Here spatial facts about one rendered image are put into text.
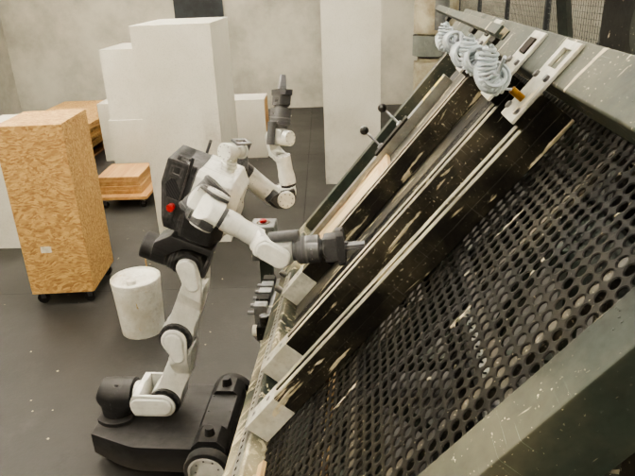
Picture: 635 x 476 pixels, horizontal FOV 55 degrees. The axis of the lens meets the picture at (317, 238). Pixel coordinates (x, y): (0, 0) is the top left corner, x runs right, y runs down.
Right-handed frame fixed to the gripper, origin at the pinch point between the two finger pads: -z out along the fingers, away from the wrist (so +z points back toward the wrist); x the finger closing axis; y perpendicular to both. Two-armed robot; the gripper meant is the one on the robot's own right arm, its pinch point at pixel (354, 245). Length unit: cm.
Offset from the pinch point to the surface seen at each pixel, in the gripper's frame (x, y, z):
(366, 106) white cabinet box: -43, 450, 2
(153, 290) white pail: -82, 146, 134
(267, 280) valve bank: -45, 71, 46
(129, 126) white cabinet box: -37, 453, 253
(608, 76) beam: 56, -68, -48
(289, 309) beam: -32.3, 20.8, 27.7
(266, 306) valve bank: -44, 46, 42
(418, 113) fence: 22, 75, -26
